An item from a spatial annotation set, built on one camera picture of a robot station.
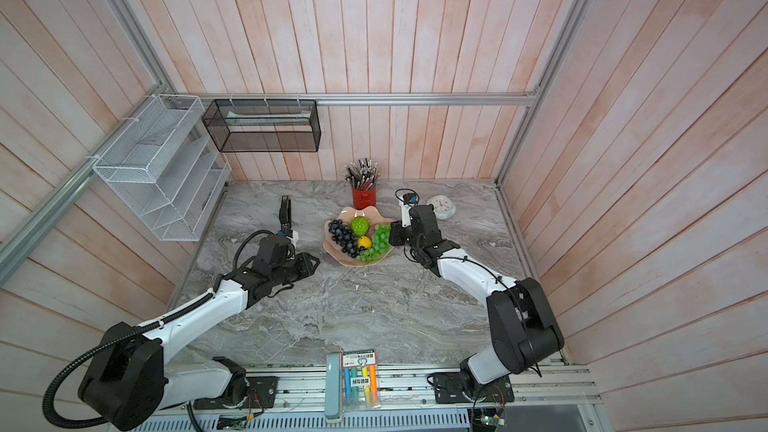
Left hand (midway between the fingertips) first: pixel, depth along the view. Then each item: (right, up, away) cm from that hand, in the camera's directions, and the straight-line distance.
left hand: (318, 267), depth 85 cm
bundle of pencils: (+13, +28, +13) cm, 33 cm away
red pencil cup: (+12, +21, +19) cm, 31 cm away
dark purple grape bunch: (+6, +8, +11) cm, 15 cm away
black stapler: (-17, +16, +22) cm, 32 cm away
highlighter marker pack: (+13, -27, -11) cm, 32 cm away
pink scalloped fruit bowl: (+3, +3, +12) cm, 13 cm away
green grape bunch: (+19, +6, +6) cm, 21 cm away
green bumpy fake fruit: (+12, +12, +13) cm, 21 cm away
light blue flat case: (+6, -30, -11) cm, 33 cm away
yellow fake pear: (+13, +6, +10) cm, 18 cm away
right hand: (+22, +13, +4) cm, 25 cm away
